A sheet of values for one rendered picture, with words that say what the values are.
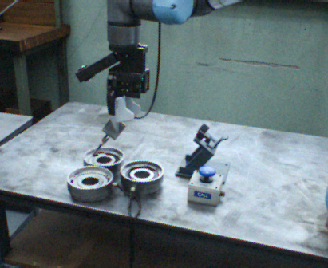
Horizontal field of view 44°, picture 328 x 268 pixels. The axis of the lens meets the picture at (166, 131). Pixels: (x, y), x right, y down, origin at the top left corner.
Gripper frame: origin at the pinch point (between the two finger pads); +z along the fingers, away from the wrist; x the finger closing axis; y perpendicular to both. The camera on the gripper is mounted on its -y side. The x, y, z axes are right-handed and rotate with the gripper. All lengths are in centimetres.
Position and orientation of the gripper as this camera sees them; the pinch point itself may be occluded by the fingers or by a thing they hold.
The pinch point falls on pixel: (116, 124)
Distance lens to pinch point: 101.8
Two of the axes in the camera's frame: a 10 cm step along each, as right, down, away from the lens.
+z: -0.4, 9.1, 4.0
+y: 9.6, 1.4, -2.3
